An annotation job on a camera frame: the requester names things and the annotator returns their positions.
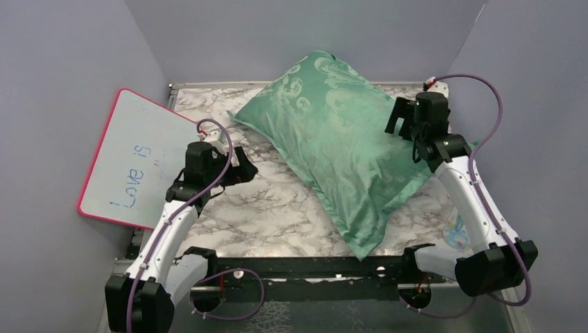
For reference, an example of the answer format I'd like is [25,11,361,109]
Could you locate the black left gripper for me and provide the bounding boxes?
[205,146,258,187]

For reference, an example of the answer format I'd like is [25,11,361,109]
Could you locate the green patterned pillowcase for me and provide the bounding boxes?
[231,51,452,259]

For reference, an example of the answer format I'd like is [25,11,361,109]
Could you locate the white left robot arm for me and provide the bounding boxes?
[105,142,258,332]

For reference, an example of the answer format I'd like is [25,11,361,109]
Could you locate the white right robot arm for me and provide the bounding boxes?
[385,92,538,297]

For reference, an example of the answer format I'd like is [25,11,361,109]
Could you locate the pink framed whiteboard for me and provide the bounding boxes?
[78,89,198,229]

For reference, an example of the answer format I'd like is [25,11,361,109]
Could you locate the small blue white packet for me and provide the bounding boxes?
[442,206,469,250]

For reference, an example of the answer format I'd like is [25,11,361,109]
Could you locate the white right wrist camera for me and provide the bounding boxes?
[423,76,449,98]

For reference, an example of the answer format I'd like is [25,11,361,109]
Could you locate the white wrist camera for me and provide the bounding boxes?
[197,129,227,155]
[423,76,449,98]

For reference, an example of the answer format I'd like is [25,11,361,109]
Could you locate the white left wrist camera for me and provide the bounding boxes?
[197,129,227,155]

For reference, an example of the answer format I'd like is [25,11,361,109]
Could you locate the aluminium table edge frame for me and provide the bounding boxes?
[168,81,423,91]

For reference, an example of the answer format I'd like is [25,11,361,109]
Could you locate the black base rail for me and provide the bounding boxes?
[189,256,432,311]

